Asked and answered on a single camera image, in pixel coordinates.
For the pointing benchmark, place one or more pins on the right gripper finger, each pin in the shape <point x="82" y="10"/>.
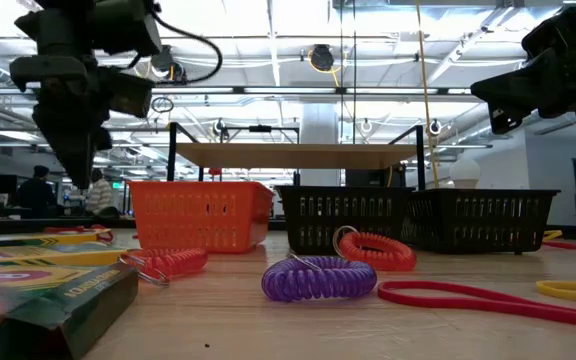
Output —
<point x="518" y="90"/>

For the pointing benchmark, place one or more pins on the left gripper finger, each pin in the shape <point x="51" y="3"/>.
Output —
<point x="70" y="145"/>
<point x="103" y="140"/>

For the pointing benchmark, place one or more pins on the black plastic basket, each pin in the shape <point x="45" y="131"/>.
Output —
<point x="318" y="192"/>
<point x="483" y="193"/>

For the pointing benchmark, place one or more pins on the red coil wristband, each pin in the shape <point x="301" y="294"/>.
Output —
<point x="178" y="260"/>

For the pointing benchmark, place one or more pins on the yellow rubber band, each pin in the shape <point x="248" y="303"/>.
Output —
<point x="573" y="297"/>
<point x="553" y="234"/>

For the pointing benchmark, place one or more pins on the orange plastic basket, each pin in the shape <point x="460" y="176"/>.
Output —
<point x="248" y="220"/>

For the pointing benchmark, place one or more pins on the orange coil wristband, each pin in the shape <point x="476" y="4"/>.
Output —
<point x="383" y="257"/>

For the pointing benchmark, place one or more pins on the long red rubber band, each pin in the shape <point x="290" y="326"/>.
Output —
<point x="568" y="315"/>

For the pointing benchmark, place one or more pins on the purple coil wristband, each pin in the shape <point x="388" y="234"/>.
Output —
<point x="318" y="280"/>

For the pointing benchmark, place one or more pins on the person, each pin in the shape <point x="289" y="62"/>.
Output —
<point x="100" y="197"/>
<point x="38" y="195"/>

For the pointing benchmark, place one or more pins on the wooden shelf riser black legs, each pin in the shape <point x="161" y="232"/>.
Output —
<point x="293" y="156"/>

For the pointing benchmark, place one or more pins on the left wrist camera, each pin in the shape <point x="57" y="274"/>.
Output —
<point x="128" y="30"/>

